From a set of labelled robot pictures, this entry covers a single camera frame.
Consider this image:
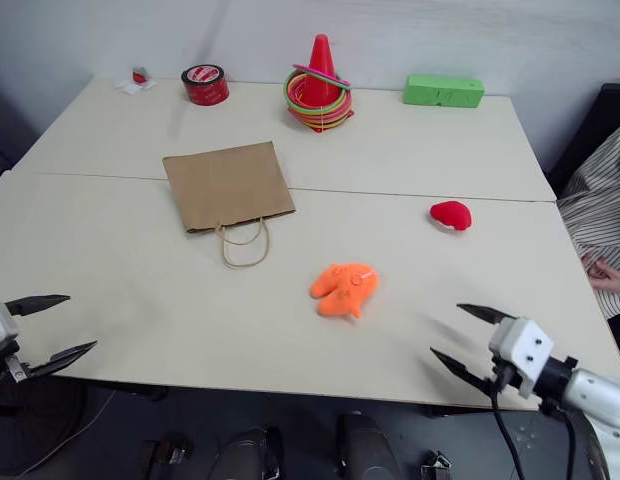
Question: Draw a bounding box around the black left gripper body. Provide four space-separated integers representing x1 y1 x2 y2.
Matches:
0 344 31 389

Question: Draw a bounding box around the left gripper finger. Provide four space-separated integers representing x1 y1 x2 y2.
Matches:
25 340 99 380
4 294 72 318

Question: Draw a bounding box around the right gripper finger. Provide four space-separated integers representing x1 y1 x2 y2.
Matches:
455 302 516 329
429 347 493 397

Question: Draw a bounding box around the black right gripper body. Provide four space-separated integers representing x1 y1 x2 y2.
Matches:
486 351 524 397

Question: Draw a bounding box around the brown paper bag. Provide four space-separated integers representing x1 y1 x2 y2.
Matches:
161 140 298 270

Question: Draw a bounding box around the person's bare hand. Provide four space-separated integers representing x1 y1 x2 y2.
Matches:
587 261 620 295

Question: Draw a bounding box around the dark robot body panel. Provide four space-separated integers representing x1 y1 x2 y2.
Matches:
494 409 614 480

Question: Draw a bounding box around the small red plush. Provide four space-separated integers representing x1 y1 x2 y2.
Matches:
428 199 474 233

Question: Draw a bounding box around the orange plush toy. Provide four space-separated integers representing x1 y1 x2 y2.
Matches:
309 262 382 320

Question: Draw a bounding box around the person in striped shirt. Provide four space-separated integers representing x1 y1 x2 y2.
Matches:
556 118 620 320

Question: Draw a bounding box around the black chair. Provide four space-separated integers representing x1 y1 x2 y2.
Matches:
544 81 620 201

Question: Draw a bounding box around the green foam block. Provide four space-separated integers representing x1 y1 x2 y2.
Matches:
402 73 486 110

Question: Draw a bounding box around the stack of coloured toss rings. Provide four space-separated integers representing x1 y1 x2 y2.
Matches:
284 89 354 134

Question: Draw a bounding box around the red tape roll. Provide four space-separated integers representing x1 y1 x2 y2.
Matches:
180 64 231 107

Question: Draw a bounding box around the red plastic cone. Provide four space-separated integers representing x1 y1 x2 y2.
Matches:
289 33 357 132

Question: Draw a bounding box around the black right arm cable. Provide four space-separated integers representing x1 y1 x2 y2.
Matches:
490 367 529 480
538 396 578 480

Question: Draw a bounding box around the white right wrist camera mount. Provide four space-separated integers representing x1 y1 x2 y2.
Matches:
488 316 556 400

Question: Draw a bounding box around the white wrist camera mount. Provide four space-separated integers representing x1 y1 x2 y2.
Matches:
488 316 556 400
0 301 20 352

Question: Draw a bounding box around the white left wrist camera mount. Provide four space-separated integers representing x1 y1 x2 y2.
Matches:
0 301 20 352

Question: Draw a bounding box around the thin floor cable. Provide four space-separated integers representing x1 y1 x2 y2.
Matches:
17 388 119 477

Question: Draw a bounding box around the pink toss ring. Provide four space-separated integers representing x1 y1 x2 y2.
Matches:
292 63 352 90

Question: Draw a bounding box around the green toss ring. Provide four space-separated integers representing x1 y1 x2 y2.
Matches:
283 68 352 112

